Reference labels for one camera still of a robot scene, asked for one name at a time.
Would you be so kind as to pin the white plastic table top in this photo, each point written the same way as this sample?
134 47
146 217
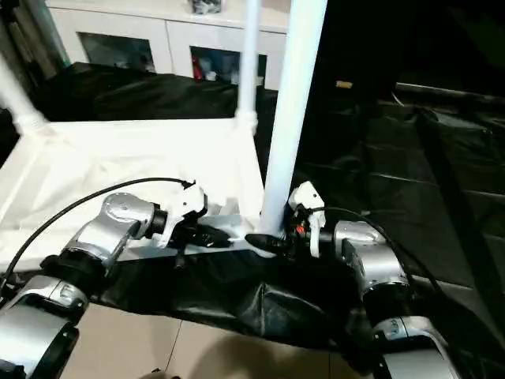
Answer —
118 158

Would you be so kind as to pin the white plastic table leg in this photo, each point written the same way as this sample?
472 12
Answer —
19 98
249 59
294 98

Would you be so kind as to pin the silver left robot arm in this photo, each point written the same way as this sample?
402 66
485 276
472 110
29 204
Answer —
110 225

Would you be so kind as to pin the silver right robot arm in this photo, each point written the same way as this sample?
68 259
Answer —
371 256

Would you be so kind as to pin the black plastic mat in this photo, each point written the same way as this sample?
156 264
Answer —
414 177

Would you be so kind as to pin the grey rounded robot part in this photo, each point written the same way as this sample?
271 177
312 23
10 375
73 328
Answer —
162 374

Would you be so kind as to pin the white jar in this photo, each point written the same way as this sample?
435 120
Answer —
211 76

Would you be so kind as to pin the small yellow label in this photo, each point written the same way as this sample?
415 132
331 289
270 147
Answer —
343 84

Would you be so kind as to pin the red container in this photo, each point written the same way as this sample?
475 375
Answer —
196 68

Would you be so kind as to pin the dark metal bar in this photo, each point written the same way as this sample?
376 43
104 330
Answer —
453 92

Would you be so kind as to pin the white sideboard cabinet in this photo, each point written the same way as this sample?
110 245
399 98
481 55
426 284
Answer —
158 23

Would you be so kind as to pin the clear bag of dark parts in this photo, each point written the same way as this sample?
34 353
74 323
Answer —
205 6

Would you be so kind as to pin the black backdrop cloth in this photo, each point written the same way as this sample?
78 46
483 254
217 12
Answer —
414 39

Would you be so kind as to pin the grey tripod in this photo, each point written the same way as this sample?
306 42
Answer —
31 39

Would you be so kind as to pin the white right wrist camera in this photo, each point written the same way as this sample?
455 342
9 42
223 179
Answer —
309 195

